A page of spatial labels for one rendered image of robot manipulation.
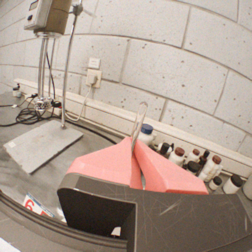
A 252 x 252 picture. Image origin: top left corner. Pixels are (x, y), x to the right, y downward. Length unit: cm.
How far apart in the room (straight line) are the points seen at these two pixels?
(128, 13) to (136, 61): 24
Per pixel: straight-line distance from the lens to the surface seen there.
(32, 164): 45
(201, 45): 60
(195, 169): 51
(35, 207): 34
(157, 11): 65
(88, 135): 59
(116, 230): 25
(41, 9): 41
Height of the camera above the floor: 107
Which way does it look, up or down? 27 degrees down
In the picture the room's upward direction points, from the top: 14 degrees clockwise
